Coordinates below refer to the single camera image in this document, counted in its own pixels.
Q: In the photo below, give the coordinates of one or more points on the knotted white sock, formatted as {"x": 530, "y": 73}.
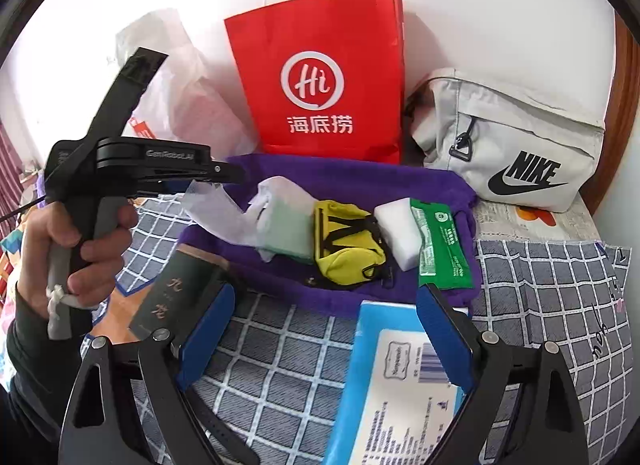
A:
{"x": 212, "y": 208}

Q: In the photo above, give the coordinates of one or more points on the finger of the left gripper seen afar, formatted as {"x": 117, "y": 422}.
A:
{"x": 227, "y": 173}

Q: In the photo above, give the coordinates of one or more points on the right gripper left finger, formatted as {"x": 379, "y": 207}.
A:
{"x": 200, "y": 330}

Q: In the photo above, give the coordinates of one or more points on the green wipes packet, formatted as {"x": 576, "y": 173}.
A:
{"x": 441, "y": 258}

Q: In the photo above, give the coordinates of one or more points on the dark green book box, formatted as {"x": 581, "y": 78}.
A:
{"x": 189, "y": 276}

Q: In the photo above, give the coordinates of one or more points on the left hand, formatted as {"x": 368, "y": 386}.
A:
{"x": 53, "y": 245}

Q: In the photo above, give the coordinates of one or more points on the white mint-cuffed sock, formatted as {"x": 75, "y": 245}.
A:
{"x": 285, "y": 220}

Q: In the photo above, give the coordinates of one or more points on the purple fleece towel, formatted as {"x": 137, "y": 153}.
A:
{"x": 364, "y": 184}

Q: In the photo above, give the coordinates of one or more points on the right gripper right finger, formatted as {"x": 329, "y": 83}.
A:
{"x": 452, "y": 334}

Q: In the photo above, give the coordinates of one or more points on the grey Nike waist bag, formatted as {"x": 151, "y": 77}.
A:
{"x": 510, "y": 144}

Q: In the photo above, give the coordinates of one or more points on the yellow black pouch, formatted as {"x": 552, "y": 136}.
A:
{"x": 349, "y": 248}

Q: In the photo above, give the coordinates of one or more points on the blue tissue pack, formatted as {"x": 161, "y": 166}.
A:
{"x": 397, "y": 402}

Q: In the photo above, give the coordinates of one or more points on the white Miniso plastic bag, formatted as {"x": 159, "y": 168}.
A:
{"x": 181, "y": 102}

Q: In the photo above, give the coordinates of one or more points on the red Haidilao paper bag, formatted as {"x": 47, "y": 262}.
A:
{"x": 324, "y": 78}

